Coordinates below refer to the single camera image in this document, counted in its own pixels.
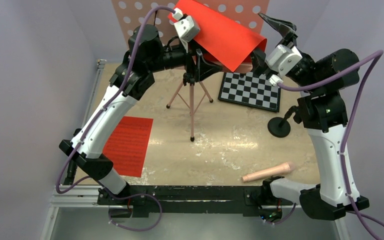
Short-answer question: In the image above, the red sheet music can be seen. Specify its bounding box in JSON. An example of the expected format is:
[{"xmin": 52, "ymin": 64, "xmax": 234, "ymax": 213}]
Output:
[
  {"xmin": 174, "ymin": 0, "xmax": 267, "ymax": 74},
  {"xmin": 103, "ymin": 116, "xmax": 153, "ymax": 178}
]

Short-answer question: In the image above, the black microphone desk stand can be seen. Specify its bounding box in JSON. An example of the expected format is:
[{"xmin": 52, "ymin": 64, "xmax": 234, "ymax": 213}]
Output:
[{"xmin": 267, "ymin": 105, "xmax": 303, "ymax": 138}]

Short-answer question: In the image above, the pink tripod music stand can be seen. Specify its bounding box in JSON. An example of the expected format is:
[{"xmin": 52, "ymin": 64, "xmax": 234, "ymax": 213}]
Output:
[{"xmin": 110, "ymin": 0, "xmax": 271, "ymax": 143}]

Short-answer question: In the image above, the black microphone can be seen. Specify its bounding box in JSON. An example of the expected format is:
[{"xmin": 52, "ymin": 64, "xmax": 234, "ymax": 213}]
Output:
[{"xmin": 58, "ymin": 128, "xmax": 82, "ymax": 186}]

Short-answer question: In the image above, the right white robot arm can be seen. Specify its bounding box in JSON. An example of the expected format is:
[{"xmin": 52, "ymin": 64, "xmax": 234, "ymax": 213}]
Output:
[{"xmin": 250, "ymin": 13, "xmax": 370, "ymax": 221}]

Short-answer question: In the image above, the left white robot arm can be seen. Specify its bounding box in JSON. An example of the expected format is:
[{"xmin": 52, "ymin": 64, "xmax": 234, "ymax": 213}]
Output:
[{"xmin": 59, "ymin": 20, "xmax": 222, "ymax": 205}]

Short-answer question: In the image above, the black white checkerboard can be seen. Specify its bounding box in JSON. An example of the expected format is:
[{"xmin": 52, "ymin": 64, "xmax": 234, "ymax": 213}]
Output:
[{"xmin": 218, "ymin": 72, "xmax": 281, "ymax": 113}]

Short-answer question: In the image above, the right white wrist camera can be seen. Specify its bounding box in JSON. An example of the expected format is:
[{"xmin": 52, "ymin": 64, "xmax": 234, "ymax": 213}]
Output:
[{"xmin": 265, "ymin": 44, "xmax": 303, "ymax": 86}]

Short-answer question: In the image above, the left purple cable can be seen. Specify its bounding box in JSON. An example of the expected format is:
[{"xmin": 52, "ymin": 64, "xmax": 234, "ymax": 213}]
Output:
[{"xmin": 55, "ymin": 5, "xmax": 177, "ymax": 195}]

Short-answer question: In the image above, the purple cable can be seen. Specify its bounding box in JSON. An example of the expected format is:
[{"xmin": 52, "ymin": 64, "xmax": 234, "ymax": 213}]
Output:
[
  {"xmin": 55, "ymin": 5, "xmax": 177, "ymax": 195},
  {"xmin": 278, "ymin": 49, "xmax": 384, "ymax": 240}
]

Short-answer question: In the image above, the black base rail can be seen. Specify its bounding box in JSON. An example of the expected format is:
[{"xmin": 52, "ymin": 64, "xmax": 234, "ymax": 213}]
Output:
[{"xmin": 97, "ymin": 185, "xmax": 293, "ymax": 218}]

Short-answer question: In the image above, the aluminium table frame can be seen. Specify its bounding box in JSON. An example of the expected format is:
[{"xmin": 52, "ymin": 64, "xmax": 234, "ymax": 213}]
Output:
[{"xmin": 39, "ymin": 59, "xmax": 350, "ymax": 240}]

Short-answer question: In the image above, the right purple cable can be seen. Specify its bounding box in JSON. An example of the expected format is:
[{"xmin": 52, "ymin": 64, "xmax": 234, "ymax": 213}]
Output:
[{"xmin": 278, "ymin": 49, "xmax": 384, "ymax": 240}]

